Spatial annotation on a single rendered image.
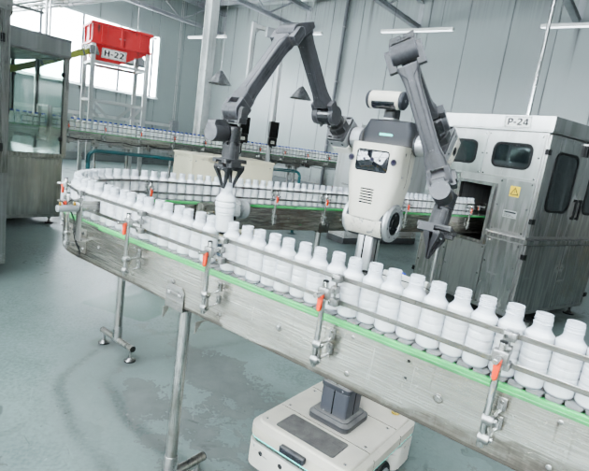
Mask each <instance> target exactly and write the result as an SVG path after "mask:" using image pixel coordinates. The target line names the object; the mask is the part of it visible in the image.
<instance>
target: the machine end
mask: <svg viewBox="0 0 589 471"><path fill-rule="evenodd" d="M446 115H447V118H448V122H449V125H450V126H454V127H455V130H456V133H457V135H458V137H459V140H460V146H459V149H458V151H457V153H456V155H455V157H454V160H453V163H452V165H451V166H450V168H451V169H455V171H456V174H457V177H458V181H459V182H457V187H458V188H457V189H454V190H453V191H454V193H456V194H457V195H458V197H465V198H474V199H475V200H474V202H475V204H479V203H481V204H487V205H488V207H486V208H481V210H483V209H484V210H487V211H486V213H483V212H480V214H481V215H485V220H484V224H483V228H482V233H481V234H480V233H456V237H454V238H453V241H451V240H447V239H445V242H444V243H443V244H442V245H441V246H440V249H439V254H438V261H437V266H436V271H435V276H434V280H438V281H442V282H445V283H447V291H446V293H448V294H450V295H453V296H454V295H455V293H456V290H457V287H464V288H468V289H470V290H472V296H471V300H470V303H471V304H473V305H476V306H479V302H480V298H481V295H482V294H485V295H491V296H493V297H495V298H497V301H496V302H497V304H496V311H495V313H496V314H498V315H501V316H500V317H501V318H503V317H504V316H505V315H506V310H507V306H508V305H509V302H515V303H519V304H522V305H524V306H525V313H524V314H531V313H536V312H537V311H548V310H555V309H560V308H566V307H568V309H567V310H563V311H562V312H563V313H565V314H568V315H574V313H573V312H571V311H570V309H571V308H572V307H576V306H580V305H581V303H582V299H583V297H584V296H586V294H587V292H586V291H585V289H586V285H587V282H588V279H589V126H588V125H585V124H582V123H578V122H575V121H570V120H567V119H564V118H560V117H557V116H529V115H500V114H470V113H446ZM433 256H434V253H433V254H432V256H431V257H430V258H429V259H426V258H425V244H424V233H421V237H420V242H419V247H418V251H417V256H416V261H415V264H413V265H412V268H411V269H414V271H413V274H419V275H423V276H425V281H427V282H428V280H429V275H430V270H431V265H432V261H433Z"/></svg>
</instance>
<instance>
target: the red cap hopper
mask: <svg viewBox="0 0 589 471"><path fill-rule="evenodd" d="M82 28H84V43H82V46H83V44H92V45H95V51H96V46H97V48H98V50H99V55H96V54H93V53H91V54H86V55H85V56H82V71H81V90H80V108H79V117H80V121H82V119H84V108H85V105H86V106H87V107H88V109H87V122H88V120H91V119H92V116H93V114H94V115H95V116H96V118H97V117H99V115H98V114H97V113H96V112H95V111H94V110H93V104H94V105H95V106H96V107H97V109H98V110H99V111H100V112H101V113H102V115H103V116H104V117H105V118H106V119H107V118H108V116H107V114H106V113H105V112H104V111H103V110H102V108H101V107H100V106H98V105H97V103H100V104H107V105H113V106H118V107H129V108H127V109H126V110H125V111H124V112H123V113H122V114H121V115H120V116H118V117H117V118H116V120H118V119H120V118H121V117H122V116H124V115H125V114H126V113H127V112H129V111H130V110H131V113H130V117H129V118H128V119H126V120H127V122H129V121H130V125H132V127H131V128H133V125H134V124H135V116H136V115H137V114H138V113H139V112H141V114H140V126H141V128H140V129H141V130H142V129H143V127H145V117H146V105H147V92H148V80H149V69H150V57H151V53H150V50H151V38H153V35H150V34H146V33H142V32H139V31H135V30H131V29H127V28H123V27H120V26H116V25H112V24H108V23H104V22H101V21H95V20H91V21H88V22H87V23H85V24H84V25H82ZM87 56H89V58H90V60H87ZM142 57H145V65H144V69H139V68H138V61H139V58H142ZM131 61H134V67H130V66H125V65H121V64H125V63H128V62H131ZM101 64H103V65H101ZM87 65H89V66H90V76H89V92H88V98H85V92H86V74H87ZM106 65H108V66H106ZM111 66H115V67H119V68H115V67H111ZM95 67H101V68H106V69H110V70H115V71H120V72H124V73H129V74H133V87H132V100H131V105H130V104H124V103H118V102H112V101H107V100H101V99H95V98H93V85H94V68H95ZM120 68H124V69H129V70H134V71H129V70H124V69H120ZM139 74H144V78H143V90H142V102H141V106H136V86H137V75H139ZM87 101H88V102H87ZM136 108H139V110H138V111H137V112H135V111H136ZM82 143H83V142H79V143H78V160H77V170H80V169H81V161H82ZM90 149H91V142H86V144H85V161H84V170H85V168H86V156H87V153H88V152H89V151H90ZM131 163H132V156H128V166H127V169H129V176H130V175H131ZM141 165H142V157H137V164H136V170H138V176H139V177H140V176H141Z"/></svg>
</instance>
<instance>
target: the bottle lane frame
mask: <svg viewBox="0 0 589 471"><path fill-rule="evenodd" d="M81 228H83V229H86V230H87V238H89V239H91V241H86V253H85V254H84V253H82V252H81V253H80V256H78V254H79V252H78V251H77V255H76V256H78V257H79V258H80V259H82V260H84V261H86V262H88V263H90V264H93V265H95V266H97V267H100V268H102V269H104V270H106V271H108V272H109V273H111V274H113V275H115V276H117V277H119V278H122V279H124V280H126V281H128V282H130V283H132V284H134V285H136V286H137V287H140V288H142V289H144V290H146V291H148V292H150V293H153V294H155V295H157V296H159V297H161V298H163V299H165V292H166V286H167V284H168V283H169V282H171V283H173V284H175V285H178V286H180V287H181V288H183V290H184V292H185V297H184V307H183V308H184V309H186V310H188V311H190V312H192V313H193V314H195V315H197V316H199V317H201V318H203V319H205V320H207V321H210V322H212V323H214V324H216V325H218V326H221V327H222V328H224V329H226V330H228V331H230V332H232V333H234V334H236V335H239V336H241V337H243V338H245V339H247V340H249V341H251V342H252V343H254V344H256V345H258V346H261V347H263V348H265V349H267V350H270V351H272V352H274V353H276V354H278V355H279V356H281V357H283V358H285V359H287V360H289V361H291V362H293V363H295V364H298V365H300V366H303V367H305V368H307V369H308V370H310V371H312V372H314V373H316V374H318V375H320V376H322V377H324V378H327V379H329V380H331V381H333V382H335V383H336V384H338V385H340V386H343V387H345V388H347V389H349V390H351V391H353V392H355V393H358V394H360V395H362V396H364V397H365V398H367V399H369V400H371V401H373V402H375V403H377V404H379V405H381V406H384V407H387V408H389V409H391V410H392V411H394V412H396V413H398V414H400V415H402V416H404V417H406V418H408V419H410V420H412V421H415V422H417V423H419V424H421V425H423V426H425V427H427V428H429V429H431V430H433V431H435V432H437V433H439V434H441V435H444V436H446V437H448V438H449V439H451V440H453V441H455V442H457V443H459V444H461V445H464V446H466V447H468V448H470V449H472V450H475V451H477V452H478V453H480V454H482V455H484V456H486V457H488V458H490V459H492V460H494V461H496V462H498V463H500V464H503V465H505V466H507V467H509V468H511V469H513V470H515V471H589V416H587V415H586V414H585V413H584V412H582V413H580V412H577V411H575V410H572V409H570V408H567V407H565V405H564V404H561V405H558V404H556V403H554V402H551V401H549V400H546V399H545V397H544V396H543V395H542V396H541V397H538V396H536V395H534V394H532V393H529V392H526V391H525V389H524V388H523V389H522V390H520V389H517V388H515V387H512V386H510V385H508V384H507V383H508V382H507V381H505V382H500V381H499V382H498V387H497V391H496V398H495V401H494V405H493V410H492V415H494V414H495V413H496V411H498V409H497V408H496V407H497V403H498V399H499V396H501V397H504V398H506V399H508V403H507V407H506V411H505V412H504V411H502V412H501V413H499V414H498V416H500V417H503V418H504V419H503V422H502V426H501V430H498V429H497V430H496V431H495V432H494V433H493V435H492V436H491V438H492V439H493V441H492V444H490V443H489V444H488V445H487V446H486V445H483V448H479V447H477V446H476V441H477V435H478V432H479V429H480V425H481V416H482V413H483V410H484V406H485V402H486V397H487V393H488V390H489V386H490V381H491V378H490V376H489V375H487V376H485V375H482V374H479V373H477V372H474V371H473V369H472V368H470V369H467V368H464V367H462V366H460V365H457V364H456V362H454V363H451V362H448V361H446V360H443V359H441V356H439V357H436V356H434V355H431V354H429V353H426V350H423V351H421V350H417V349H415V348H413V347H412V346H411V345H412V344H411V345H405V344H403V343H400V342H398V341H397V340H398V339H396V340H393V339H391V338H388V337H386V336H384V335H385V334H384V335H379V334H376V333H374V332H371V330H372V329H370V330H367V329H365V328H362V327H359V324H357V325H354V324H352V323H349V322H347V320H345V321H344V320H341V319H338V318H336V317H335V316H331V315H328V314H326V313H324V315H323V327H322V332H321V338H320V340H322V341H325V340H326V339H328V338H329V332H330V327H332V328H334V329H336V334H335V339H331V340H330V341H329V342H330V343H332V344H334V346H333V351H332V354H329V355H327V356H326V357H324V358H322V362H321V363H320V364H316V366H315V367H311V366H310V361H309V357H310V355H311V354H312V348H313V347H312V341H313V339H314V337H315V330H316V324H317V319H318V312H319V311H317V310H316V309H314V308H313V307H307V306H305V305H303V303H297V302H295V301H293V299H288V298H285V297H283V296H282V295H278V294H275V293H273V292H269V291H267V290H264V288H259V287H256V286H254V285H255V284H254V285H251V284H250V283H247V282H246V281H242V280H240V279H237V278H233V277H230V276H229V275H225V274H224V273H222V272H219V271H216V270H213V268H212V269H211V268H210V270H209V279H208V292H210V293H211V292H216V291H217V286H218V281H220V282H221V283H222V291H221V292H217V293H214V294H212V295H211V296H210V298H209V300H208V304H209V305H212V304H215V303H216V294H219V295H220V296H221V301H220V304H218V305H216V306H214V307H210V308H209V310H208V311H207V312H206V313H205V314H201V313H200V310H201V309H200V308H199V306H200V304H201V302H202V296H201V292H202V291H203V284H204V276H205V266H203V265H201V264H199V263H195V262H192V260H187V259H185V258H184V257H180V256H178V255H176V254H173V253H171V252H168V251H165V250H161V249H159V248H156V247H154V246H153V245H149V244H147V243H144V242H142V241H140V240H137V239H134V238H132V237H130V238H129V250H128V257H130V258H132V257H137V249H140V250H141V257H138V258H137V259H132V260H131V262H130V263H129V268H136V261H137V260H139V261H140V268H138V269H136V270H130V273H129V274H127V276H125V277H124V276H123V275H122V271H121V270H122V267H123V261H122V257H123V254H124V241H125V235H122V234H121V233H118V232H116V231H113V230H110V229H108V228H106V227H104V226H101V225H99V224H96V223H94V222H91V221H87V220H84V219H82V221H81Z"/></svg>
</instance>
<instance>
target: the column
mask: <svg viewBox="0 0 589 471"><path fill-rule="evenodd" d="M220 1H221V0H206V8H205V18H204V27H203V37H202V47H201V56H200V65H199V76H198V85H197V95H196V105H195V114H194V134H195V137H197V135H200V138H201V137H202V136H201V135H203V136H204V138H206V137H205V127H206V125H207V124H208V111H209V102H210V93H211V83H208V81H209V80H210V79H211V78H212V74H213V66H214V56H215V47H216V37H217V29H218V19H219V10H220Z"/></svg>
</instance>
